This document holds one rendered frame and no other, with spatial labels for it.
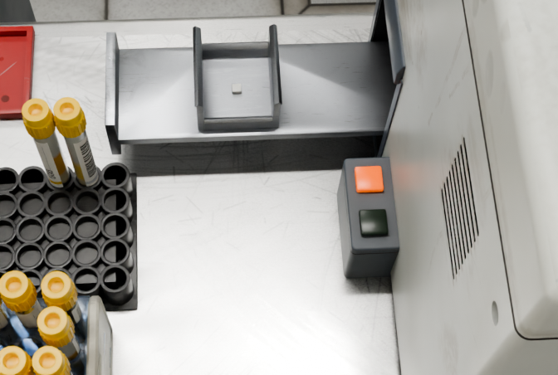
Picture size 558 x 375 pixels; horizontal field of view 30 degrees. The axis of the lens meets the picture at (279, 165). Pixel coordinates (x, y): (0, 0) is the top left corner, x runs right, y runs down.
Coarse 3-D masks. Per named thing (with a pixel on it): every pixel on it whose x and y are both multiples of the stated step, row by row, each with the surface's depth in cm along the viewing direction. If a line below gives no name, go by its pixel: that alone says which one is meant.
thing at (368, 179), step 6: (360, 168) 62; (366, 168) 62; (372, 168) 62; (378, 168) 62; (360, 174) 62; (366, 174) 62; (372, 174) 62; (378, 174) 62; (360, 180) 62; (366, 180) 62; (372, 180) 62; (378, 180) 62; (360, 186) 62; (366, 186) 62; (372, 186) 62; (378, 186) 62
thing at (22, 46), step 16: (0, 32) 71; (16, 32) 71; (32, 32) 71; (0, 48) 71; (16, 48) 71; (32, 48) 71; (0, 64) 70; (16, 64) 70; (32, 64) 70; (0, 80) 70; (16, 80) 70; (0, 96) 69; (16, 96) 69; (0, 112) 68; (16, 112) 68
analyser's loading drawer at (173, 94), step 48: (144, 48) 67; (192, 48) 67; (240, 48) 66; (288, 48) 67; (336, 48) 67; (384, 48) 67; (144, 96) 65; (192, 96) 65; (240, 96) 66; (288, 96) 66; (336, 96) 66; (384, 96) 66
